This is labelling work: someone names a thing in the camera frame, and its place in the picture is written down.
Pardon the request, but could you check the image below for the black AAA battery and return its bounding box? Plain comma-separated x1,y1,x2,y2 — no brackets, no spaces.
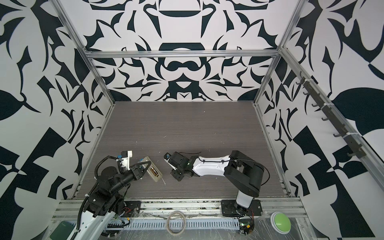
150,167,159,177

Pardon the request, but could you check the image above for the white remote control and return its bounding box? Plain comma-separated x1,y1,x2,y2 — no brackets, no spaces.
140,157,163,183

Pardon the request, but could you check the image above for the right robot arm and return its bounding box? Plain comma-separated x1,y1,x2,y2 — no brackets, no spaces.
164,151,269,210

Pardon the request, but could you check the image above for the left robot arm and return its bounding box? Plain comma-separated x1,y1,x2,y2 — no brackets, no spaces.
67,156,152,240

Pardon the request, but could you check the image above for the small electronics board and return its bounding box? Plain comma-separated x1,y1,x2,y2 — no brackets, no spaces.
239,218,255,236

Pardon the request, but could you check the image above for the dark green pad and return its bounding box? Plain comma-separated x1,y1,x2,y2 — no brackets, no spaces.
49,221,75,240

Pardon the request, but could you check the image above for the green push button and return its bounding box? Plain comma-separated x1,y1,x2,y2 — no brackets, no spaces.
270,212,292,235

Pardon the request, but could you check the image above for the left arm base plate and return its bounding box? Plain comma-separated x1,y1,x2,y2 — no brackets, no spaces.
120,201,142,218

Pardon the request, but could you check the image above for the coiled beige cable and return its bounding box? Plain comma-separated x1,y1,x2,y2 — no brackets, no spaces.
166,210,187,235

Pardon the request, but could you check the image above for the slotted cable duct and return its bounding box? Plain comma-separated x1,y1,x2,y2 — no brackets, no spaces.
106,218,239,231

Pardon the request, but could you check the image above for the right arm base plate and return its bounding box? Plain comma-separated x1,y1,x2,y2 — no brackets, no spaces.
221,200,263,218

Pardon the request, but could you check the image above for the black wall hook rail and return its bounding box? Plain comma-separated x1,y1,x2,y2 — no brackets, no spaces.
297,72,367,159

